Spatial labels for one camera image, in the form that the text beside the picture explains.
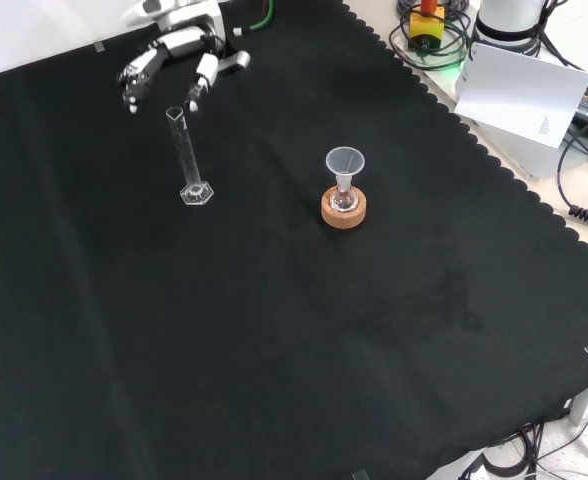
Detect black table cloth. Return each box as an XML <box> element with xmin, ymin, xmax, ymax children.
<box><xmin>0</xmin><ymin>0</ymin><xmax>588</xmax><ymax>480</ymax></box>

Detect cork ring stand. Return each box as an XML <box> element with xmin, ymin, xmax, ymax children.
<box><xmin>320</xmin><ymin>185</ymin><xmax>368</xmax><ymax>230</ymax></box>

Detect clear plastic funnel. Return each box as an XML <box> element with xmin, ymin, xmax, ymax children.
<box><xmin>325</xmin><ymin>146</ymin><xmax>367</xmax><ymax>189</ymax></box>

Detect black floor cables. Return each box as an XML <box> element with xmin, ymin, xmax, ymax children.
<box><xmin>457</xmin><ymin>417</ymin><xmax>588</xmax><ymax>480</ymax></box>

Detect green cable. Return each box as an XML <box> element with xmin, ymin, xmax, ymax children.
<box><xmin>233</xmin><ymin>0</ymin><xmax>278</xmax><ymax>37</ymax></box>

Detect black cable bundle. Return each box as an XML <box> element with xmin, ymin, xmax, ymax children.
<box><xmin>387</xmin><ymin>0</ymin><xmax>476</xmax><ymax>71</ymax></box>

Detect clear graduated cylinder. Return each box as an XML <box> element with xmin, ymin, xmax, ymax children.
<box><xmin>165</xmin><ymin>105</ymin><xmax>216</xmax><ymax>207</ymax></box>

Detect yellow stop button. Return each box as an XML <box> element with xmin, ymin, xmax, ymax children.
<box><xmin>407</xmin><ymin>0</ymin><xmax>448</xmax><ymax>54</ymax></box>

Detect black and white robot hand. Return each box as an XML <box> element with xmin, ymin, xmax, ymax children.
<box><xmin>116</xmin><ymin>24</ymin><xmax>253</xmax><ymax>116</ymax></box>

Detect clear round-bottom flask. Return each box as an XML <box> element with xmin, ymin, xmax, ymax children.
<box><xmin>330</xmin><ymin>172</ymin><xmax>359</xmax><ymax>211</ymax></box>

